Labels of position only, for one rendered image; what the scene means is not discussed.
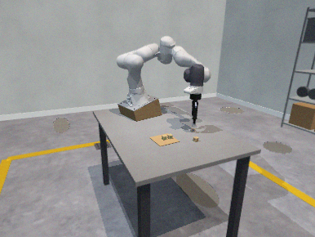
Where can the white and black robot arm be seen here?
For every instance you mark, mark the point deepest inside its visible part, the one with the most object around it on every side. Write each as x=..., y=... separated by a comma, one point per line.
x=196, y=74

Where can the tan square mat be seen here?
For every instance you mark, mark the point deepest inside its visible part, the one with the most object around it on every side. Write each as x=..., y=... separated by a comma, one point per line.
x=158, y=140

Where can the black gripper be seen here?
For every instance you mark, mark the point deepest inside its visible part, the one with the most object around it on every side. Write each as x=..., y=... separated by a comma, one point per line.
x=195, y=98

